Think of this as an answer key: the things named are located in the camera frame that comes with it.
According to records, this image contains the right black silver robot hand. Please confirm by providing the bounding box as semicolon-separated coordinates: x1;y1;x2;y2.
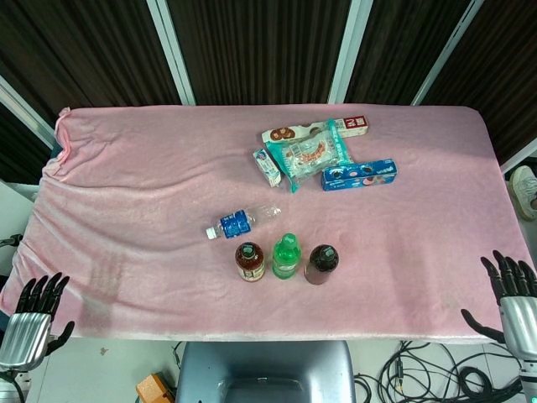
460;250;537;370

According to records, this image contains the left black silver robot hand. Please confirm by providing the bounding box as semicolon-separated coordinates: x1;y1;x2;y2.
0;272;76;373

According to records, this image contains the unlabelled dark red bottle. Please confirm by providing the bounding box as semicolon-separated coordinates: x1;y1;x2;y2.
304;244;339;286

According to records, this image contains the labelled amber tea bottle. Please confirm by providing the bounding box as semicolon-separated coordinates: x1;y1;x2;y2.
234;241;266;283

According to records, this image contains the white sneaker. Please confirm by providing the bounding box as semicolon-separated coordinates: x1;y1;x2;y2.
508;165;537;222

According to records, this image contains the orange floor box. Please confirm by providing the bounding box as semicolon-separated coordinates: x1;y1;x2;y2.
136;371;175;403

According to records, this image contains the pink fleece table cloth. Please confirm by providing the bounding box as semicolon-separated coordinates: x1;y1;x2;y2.
0;104;536;343

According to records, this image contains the blue cookie box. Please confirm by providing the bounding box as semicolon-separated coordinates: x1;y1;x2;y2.
321;158;399;192

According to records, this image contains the empty blue label water bottle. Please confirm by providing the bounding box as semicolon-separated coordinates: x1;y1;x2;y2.
205;204;282;240

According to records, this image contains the green soda bottle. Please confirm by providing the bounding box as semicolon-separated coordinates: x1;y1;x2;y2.
271;233;302;280

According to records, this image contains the long white red biscuit box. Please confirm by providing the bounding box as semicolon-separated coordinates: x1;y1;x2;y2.
261;115;371;144

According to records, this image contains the teal clear snack packet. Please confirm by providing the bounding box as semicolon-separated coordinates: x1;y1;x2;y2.
263;119;352;194

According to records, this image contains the small white blue carton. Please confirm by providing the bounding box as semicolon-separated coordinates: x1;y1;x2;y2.
252;149;283;188

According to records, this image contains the black floor cable bundle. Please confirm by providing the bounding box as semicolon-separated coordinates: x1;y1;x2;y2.
354;340;524;403

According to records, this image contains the white partition post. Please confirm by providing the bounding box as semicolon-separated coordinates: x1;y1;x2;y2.
410;0;497;107
498;138;537;174
0;75;56;149
328;0;375;105
146;0;197;106

